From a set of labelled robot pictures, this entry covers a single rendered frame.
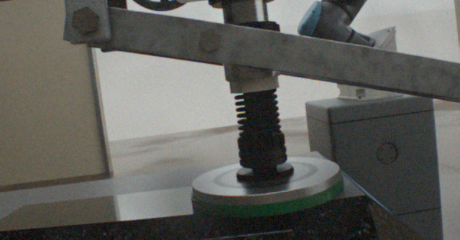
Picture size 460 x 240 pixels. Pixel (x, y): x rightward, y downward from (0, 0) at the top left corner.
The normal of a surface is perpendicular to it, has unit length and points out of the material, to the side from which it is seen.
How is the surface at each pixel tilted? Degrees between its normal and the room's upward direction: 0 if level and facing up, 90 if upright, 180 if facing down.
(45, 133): 90
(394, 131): 90
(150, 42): 90
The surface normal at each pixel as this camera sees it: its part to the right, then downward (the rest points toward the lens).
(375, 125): 0.05, 0.07
